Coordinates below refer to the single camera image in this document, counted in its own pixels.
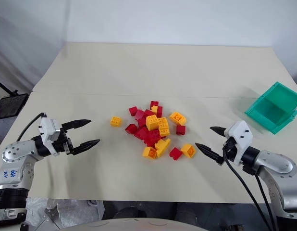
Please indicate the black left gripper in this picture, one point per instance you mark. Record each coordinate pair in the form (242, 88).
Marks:
(63, 145)

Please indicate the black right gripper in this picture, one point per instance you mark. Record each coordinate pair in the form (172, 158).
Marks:
(229, 148)

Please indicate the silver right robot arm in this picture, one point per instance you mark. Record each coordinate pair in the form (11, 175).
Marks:
(274, 164)

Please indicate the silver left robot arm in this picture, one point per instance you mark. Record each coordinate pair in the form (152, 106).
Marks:
(17, 154)

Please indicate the lone yellow brick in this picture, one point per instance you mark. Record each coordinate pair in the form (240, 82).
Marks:
(116, 121)

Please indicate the red plastic toy brick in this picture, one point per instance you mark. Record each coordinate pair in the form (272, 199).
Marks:
(153, 137)

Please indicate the tall yellow building block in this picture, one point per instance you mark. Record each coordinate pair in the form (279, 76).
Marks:
(152, 122)

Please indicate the small yellow building block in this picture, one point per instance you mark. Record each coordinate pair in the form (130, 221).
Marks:
(154, 109)

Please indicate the green plastic bin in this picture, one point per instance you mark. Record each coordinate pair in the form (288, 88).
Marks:
(273, 110)

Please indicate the black mesh panel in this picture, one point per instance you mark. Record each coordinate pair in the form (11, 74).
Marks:
(10, 104)

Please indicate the clear plastic wrap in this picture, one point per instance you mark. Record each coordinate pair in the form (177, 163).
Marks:
(74, 211)

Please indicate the black stand bar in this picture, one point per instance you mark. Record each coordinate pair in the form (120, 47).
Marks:
(5, 86)

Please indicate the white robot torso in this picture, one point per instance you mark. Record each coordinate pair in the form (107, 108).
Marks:
(141, 225)

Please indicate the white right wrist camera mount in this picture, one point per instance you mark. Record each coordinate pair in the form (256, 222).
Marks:
(241, 137)

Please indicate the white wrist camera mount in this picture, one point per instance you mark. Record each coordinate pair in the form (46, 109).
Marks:
(49, 130)
(241, 137)

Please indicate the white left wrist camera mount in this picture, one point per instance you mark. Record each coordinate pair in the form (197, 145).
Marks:
(49, 130)

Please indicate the silver metal bracket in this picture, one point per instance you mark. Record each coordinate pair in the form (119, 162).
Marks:
(53, 216)

